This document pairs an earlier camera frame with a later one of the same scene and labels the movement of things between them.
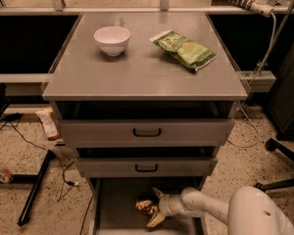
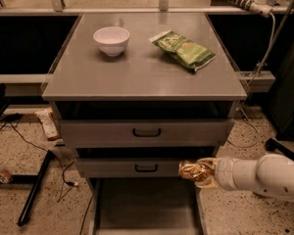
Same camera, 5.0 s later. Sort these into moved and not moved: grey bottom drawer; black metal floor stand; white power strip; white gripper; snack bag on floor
Moved: white gripper
Not moved: snack bag on floor; black metal floor stand; white power strip; grey bottom drawer
